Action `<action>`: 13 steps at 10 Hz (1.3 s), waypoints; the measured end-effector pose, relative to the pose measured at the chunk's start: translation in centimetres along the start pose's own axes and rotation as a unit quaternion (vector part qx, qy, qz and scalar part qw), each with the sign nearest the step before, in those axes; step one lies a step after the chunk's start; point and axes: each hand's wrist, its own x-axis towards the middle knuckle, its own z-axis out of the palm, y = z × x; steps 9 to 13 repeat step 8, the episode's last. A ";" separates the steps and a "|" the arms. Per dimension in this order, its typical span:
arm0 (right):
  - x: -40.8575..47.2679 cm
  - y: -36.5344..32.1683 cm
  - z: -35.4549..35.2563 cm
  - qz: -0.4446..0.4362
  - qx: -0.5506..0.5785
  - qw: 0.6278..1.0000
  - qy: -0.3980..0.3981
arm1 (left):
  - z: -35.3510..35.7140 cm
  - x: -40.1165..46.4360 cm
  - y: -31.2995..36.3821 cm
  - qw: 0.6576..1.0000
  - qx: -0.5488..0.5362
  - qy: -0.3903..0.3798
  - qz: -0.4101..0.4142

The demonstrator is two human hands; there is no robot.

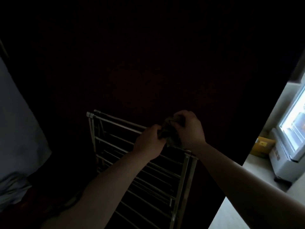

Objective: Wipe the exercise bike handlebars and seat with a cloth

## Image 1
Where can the person's left hand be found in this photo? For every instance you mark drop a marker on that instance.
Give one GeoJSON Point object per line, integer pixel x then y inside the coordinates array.
{"type": "Point", "coordinates": [150, 143]}

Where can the person's right hand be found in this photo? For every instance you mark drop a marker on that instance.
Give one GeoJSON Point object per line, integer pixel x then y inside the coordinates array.
{"type": "Point", "coordinates": [190, 131]}

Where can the grey cleaning cloth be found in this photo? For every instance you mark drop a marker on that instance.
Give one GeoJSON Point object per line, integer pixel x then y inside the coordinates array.
{"type": "Point", "coordinates": [170, 133]}

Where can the person's right forearm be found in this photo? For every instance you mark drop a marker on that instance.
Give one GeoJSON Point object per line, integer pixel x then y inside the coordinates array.
{"type": "Point", "coordinates": [250, 186]}

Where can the person's left forearm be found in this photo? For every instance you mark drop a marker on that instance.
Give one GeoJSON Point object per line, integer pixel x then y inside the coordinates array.
{"type": "Point", "coordinates": [95, 195]}

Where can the metal drying rack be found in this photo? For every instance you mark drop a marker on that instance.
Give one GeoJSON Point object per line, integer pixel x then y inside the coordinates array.
{"type": "Point", "coordinates": [143, 176]}

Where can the white chest freezer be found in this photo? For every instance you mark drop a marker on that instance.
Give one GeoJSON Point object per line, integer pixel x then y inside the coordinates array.
{"type": "Point", "coordinates": [288, 145]}

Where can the white hanging sheet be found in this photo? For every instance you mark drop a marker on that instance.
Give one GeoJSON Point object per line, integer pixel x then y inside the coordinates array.
{"type": "Point", "coordinates": [19, 128]}

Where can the dark wooden door frame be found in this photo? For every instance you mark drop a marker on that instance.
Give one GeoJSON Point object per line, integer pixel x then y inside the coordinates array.
{"type": "Point", "coordinates": [262, 92]}

